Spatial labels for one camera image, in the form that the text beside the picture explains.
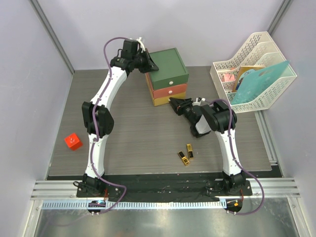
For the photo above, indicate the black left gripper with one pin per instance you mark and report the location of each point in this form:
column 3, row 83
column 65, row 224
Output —
column 149, row 66

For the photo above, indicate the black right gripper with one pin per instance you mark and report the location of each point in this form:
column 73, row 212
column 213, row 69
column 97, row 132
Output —
column 176, row 104

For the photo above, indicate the red drawer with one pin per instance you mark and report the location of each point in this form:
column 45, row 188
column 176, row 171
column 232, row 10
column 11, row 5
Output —
column 178, row 91

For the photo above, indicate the green top drawer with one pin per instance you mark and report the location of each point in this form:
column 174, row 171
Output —
column 160, row 82

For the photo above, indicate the gold black lipstick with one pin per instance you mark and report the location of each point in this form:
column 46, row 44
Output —
column 190, row 151
column 183, row 158

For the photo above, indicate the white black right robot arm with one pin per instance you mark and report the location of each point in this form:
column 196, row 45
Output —
column 215, row 116

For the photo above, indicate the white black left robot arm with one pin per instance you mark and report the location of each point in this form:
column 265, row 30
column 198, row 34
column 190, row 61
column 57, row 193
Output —
column 97, row 117

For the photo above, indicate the green drawer cabinet shell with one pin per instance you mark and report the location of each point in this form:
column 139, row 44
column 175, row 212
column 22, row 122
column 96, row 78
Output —
column 169, row 63

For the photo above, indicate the pink sticky note pad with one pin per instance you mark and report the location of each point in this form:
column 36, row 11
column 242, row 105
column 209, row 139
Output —
column 228, row 77

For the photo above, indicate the brown illustrated book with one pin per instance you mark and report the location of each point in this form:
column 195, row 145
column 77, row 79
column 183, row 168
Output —
column 244, row 71

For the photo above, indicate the cream perforated file organizer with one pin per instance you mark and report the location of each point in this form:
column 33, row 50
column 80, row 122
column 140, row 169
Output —
column 258, row 50

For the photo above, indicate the teal plastic folder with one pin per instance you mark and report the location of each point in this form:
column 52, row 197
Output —
column 257, row 82

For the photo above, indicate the red cube block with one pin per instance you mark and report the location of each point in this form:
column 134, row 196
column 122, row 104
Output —
column 73, row 142

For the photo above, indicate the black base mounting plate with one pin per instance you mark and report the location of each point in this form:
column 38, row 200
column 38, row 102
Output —
column 157, row 188

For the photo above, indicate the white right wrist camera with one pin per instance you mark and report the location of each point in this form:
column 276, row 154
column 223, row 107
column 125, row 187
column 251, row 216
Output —
column 198, row 101

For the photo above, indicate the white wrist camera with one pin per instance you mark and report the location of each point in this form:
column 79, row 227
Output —
column 198, row 101
column 140, row 44

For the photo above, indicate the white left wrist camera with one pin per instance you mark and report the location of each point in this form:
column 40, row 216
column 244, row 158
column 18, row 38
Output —
column 140, row 44

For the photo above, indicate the aluminium front rail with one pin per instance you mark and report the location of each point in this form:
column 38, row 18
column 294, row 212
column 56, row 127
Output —
column 63, row 195

